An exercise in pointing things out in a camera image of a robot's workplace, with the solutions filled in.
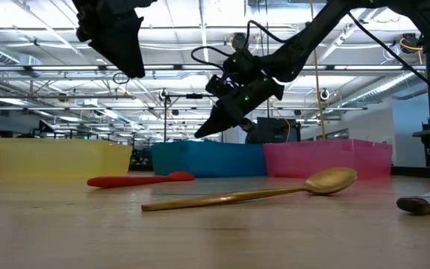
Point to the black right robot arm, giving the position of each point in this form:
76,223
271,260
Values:
312,33

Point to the pink plastic bin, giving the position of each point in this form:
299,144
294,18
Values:
323,158

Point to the brown object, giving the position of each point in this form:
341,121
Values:
416,204

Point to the gold metal spoon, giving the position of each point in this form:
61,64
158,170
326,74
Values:
330,181

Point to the yellow plastic bin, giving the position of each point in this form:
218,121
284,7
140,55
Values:
50,157

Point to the person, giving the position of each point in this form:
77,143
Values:
248,125

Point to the black background rig frame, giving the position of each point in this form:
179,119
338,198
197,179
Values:
194,96

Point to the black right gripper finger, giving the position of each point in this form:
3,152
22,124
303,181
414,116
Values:
222,119

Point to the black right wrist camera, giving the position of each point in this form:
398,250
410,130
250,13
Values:
218,86

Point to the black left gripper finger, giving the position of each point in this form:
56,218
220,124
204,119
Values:
125,48

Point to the blue plastic bin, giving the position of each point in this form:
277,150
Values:
207,158

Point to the red silicone spoon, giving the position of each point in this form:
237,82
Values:
125,181

